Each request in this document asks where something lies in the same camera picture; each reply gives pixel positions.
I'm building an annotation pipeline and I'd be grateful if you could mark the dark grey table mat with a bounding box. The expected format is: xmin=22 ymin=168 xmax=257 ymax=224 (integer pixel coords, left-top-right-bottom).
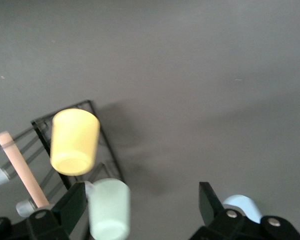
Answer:
xmin=0 ymin=0 xmax=300 ymax=240

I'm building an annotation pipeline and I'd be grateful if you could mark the black wire cup holder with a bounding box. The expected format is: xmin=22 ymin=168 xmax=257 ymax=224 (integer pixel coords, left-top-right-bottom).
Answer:
xmin=0 ymin=99 xmax=126 ymax=240

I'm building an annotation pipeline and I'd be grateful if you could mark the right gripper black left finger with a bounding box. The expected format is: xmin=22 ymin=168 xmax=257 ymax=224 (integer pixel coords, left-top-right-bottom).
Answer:
xmin=0 ymin=181 xmax=87 ymax=240

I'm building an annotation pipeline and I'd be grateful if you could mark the pale green plastic cup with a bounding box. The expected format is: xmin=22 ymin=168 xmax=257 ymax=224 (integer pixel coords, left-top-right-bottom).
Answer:
xmin=85 ymin=177 xmax=131 ymax=240

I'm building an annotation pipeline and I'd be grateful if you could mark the light blue plastic cup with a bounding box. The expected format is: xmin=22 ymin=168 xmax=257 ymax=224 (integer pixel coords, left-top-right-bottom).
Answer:
xmin=222 ymin=194 xmax=263 ymax=225

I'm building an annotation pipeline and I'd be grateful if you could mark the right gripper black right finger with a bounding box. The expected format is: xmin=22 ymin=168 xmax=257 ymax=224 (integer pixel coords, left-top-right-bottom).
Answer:
xmin=188 ymin=181 xmax=300 ymax=240

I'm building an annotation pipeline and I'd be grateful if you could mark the yellow plastic cup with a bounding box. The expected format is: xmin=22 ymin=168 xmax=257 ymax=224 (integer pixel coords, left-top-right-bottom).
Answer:
xmin=49 ymin=107 xmax=101 ymax=177

